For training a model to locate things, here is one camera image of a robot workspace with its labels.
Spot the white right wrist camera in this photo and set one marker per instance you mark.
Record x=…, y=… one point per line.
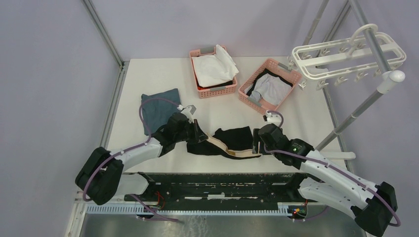
x=273, y=117

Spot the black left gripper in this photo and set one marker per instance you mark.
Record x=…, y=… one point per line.
x=198, y=134

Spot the white crumpled cloth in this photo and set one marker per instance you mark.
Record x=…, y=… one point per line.
x=213, y=69

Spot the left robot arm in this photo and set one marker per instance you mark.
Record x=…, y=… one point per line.
x=101, y=174

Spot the white clip hanger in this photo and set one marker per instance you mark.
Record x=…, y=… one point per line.
x=338, y=59

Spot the light grey underwear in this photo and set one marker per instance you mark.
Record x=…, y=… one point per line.
x=269, y=87

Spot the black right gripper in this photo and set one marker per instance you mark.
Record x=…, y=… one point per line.
x=256, y=138

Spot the pink basket with underwear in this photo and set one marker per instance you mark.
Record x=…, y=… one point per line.
x=273, y=67

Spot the pink basket with white cloth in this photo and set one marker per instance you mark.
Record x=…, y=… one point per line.
x=226, y=88

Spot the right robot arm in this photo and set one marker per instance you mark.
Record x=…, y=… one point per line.
x=372, y=206

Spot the folded blue-grey cloth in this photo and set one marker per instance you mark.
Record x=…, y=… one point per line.
x=157, y=109

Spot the black underwear beige waistband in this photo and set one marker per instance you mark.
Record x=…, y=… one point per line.
x=233, y=143

